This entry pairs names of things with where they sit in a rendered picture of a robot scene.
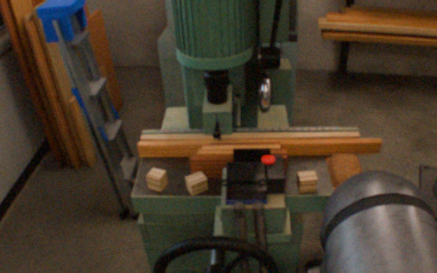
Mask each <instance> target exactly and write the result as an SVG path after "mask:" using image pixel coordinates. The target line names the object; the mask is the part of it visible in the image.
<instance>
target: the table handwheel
mask: <svg viewBox="0 0 437 273"><path fill-rule="evenodd" d="M214 220H215V219H214ZM214 220H213V222H212V236H204V237H197V238H190V239H187V240H183V241H181V242H179V243H176V244H173V245H171V246H170V247H168V248H167V249H166V250H165V251H164V252H163V253H162V254H161V255H160V256H159V257H158V258H157V259H156V262H155V265H154V269H153V273H168V272H165V271H166V268H167V267H168V265H169V264H170V263H171V262H172V260H175V259H176V258H177V257H179V256H181V255H184V254H187V253H190V252H194V251H203V250H211V251H210V263H209V266H207V267H206V268H205V271H204V273H230V272H231V271H232V270H233V269H234V268H235V267H236V266H237V265H238V264H240V263H241V262H242V261H243V260H244V259H245V258H247V257H248V256H249V257H251V258H253V259H255V260H256V261H258V262H259V263H261V264H262V265H263V267H264V268H265V269H266V270H267V272H268V273H281V272H280V269H279V267H278V263H277V261H276V260H275V259H274V258H273V257H272V256H271V255H270V254H269V253H268V252H267V251H265V250H264V249H262V248H261V247H259V246H257V245H255V244H252V243H249V242H247V241H244V240H241V239H237V238H231V237H224V236H213V233H214ZM226 251H233V252H236V253H239V254H238V255H237V256H236V257H234V258H233V259H232V260H231V261H230V262H229V263H228V264H227V265H225V253H226Z"/></svg>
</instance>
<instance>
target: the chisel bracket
mask: <svg viewBox="0 0 437 273"><path fill-rule="evenodd" d="M227 92H228V100H227V102H226V103H223V104H219V105H214V104H211V103H208V102H207V97H206V89H205V97H204V103H203V109H202V118H203V129H204V135H211V134H212V133H213V132H214V130H215V124H216V123H217V122H218V123H219V129H218V131H219V132H220V135H231V134H232V126H234V122H232V117H233V111H232V110H233V103H232V85H229V86H228V87H227Z"/></svg>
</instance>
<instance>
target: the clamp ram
mask: <svg viewBox="0 0 437 273"><path fill-rule="evenodd" d="M263 156H270V149H233V162H262V157H263Z"/></svg>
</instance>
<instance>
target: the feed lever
mask: <svg viewBox="0 0 437 273"><path fill-rule="evenodd" d="M282 2H283V0H275V13H274V17H273V23H272V33H271V38H270V44H269V47H262V48H261V67H262V69H275V68H279V67H280V65H281V49H280V48H279V47H276V38H277V37H276V35H277V30H278V25H279V21H280V17H281V8H282Z"/></svg>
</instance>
